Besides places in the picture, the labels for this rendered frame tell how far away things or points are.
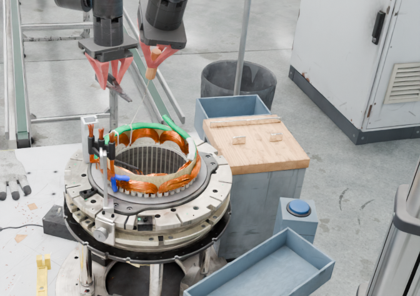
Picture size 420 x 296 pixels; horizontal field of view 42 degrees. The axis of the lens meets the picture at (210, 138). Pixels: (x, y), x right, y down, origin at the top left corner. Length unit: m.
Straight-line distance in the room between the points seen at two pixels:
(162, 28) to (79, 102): 2.78
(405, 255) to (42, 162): 1.07
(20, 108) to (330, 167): 1.84
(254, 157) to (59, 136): 2.19
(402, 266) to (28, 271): 0.80
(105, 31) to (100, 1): 0.06
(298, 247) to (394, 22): 2.26
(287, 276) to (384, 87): 2.43
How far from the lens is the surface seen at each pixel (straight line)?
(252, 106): 1.44
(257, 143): 1.22
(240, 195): 1.20
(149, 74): 0.94
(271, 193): 1.23
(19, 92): 2.08
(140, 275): 1.28
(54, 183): 1.56
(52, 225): 1.37
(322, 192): 2.96
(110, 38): 1.05
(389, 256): 0.97
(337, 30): 3.54
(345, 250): 2.64
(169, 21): 0.83
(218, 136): 1.23
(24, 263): 1.33
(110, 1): 1.03
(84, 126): 1.03
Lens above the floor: 1.70
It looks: 32 degrees down
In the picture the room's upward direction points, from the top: 6 degrees clockwise
